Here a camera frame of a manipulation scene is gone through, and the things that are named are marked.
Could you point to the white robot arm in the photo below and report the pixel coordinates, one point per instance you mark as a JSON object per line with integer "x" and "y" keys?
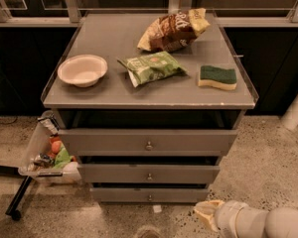
{"x": 235, "y": 219}

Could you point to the grey top drawer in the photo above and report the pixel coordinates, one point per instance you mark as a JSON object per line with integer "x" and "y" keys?
{"x": 147, "y": 142}

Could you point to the white pole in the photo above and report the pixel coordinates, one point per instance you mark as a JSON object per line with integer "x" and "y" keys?
{"x": 290, "y": 118}

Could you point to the white paper bowl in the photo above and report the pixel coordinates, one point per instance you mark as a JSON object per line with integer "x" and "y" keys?
{"x": 83, "y": 70}

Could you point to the green yellow sponge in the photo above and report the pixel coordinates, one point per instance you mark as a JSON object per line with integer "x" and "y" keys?
{"x": 217, "y": 77}

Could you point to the orange fruit in bin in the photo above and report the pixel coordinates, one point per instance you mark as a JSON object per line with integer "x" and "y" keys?
{"x": 56, "y": 146}

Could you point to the grey drawer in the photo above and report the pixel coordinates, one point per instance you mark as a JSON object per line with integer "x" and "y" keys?
{"x": 148, "y": 173}
{"x": 147, "y": 142}
{"x": 149, "y": 195}

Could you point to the green packet in bin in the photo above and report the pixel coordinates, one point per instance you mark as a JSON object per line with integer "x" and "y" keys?
{"x": 62, "y": 159}

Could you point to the brown chip bag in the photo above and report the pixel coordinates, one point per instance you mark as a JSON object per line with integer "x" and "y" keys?
{"x": 174, "y": 32}

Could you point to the green chip bag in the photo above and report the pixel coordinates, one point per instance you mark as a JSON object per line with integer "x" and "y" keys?
{"x": 152, "y": 67}

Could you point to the grey drawer cabinet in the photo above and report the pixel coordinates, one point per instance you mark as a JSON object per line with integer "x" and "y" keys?
{"x": 176, "y": 102}

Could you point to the black wheeled leg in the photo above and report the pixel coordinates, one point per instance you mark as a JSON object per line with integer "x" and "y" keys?
{"x": 12, "y": 209}

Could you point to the grey bottom drawer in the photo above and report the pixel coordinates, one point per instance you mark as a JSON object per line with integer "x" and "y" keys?
{"x": 149, "y": 195}

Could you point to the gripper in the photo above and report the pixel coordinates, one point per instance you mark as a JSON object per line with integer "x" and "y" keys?
{"x": 225, "y": 216}

